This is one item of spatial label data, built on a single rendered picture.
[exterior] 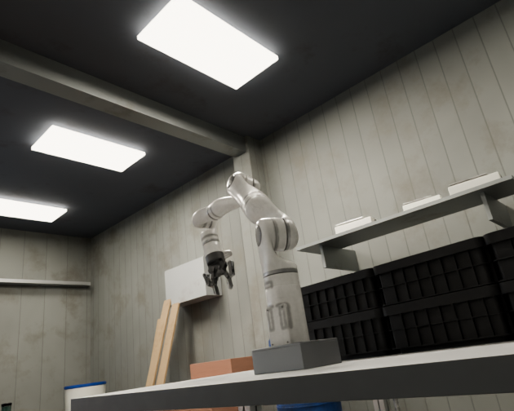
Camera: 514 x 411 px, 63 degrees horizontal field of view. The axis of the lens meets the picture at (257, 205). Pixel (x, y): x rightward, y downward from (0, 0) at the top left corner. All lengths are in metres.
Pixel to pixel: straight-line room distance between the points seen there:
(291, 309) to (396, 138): 3.78
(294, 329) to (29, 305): 7.87
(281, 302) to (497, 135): 3.52
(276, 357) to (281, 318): 0.09
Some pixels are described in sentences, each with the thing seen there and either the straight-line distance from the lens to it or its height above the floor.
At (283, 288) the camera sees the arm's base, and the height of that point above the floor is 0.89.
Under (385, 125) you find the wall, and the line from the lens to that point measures 4.82.
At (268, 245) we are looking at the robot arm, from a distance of 1.09.
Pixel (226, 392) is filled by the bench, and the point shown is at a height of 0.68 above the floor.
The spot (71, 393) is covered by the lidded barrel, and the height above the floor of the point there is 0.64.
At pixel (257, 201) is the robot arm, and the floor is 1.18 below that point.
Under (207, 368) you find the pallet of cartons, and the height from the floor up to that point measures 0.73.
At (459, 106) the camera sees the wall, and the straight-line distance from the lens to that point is 4.56.
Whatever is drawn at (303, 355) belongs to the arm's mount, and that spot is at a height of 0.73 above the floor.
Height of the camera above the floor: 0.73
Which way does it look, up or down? 20 degrees up
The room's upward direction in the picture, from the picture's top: 8 degrees counter-clockwise
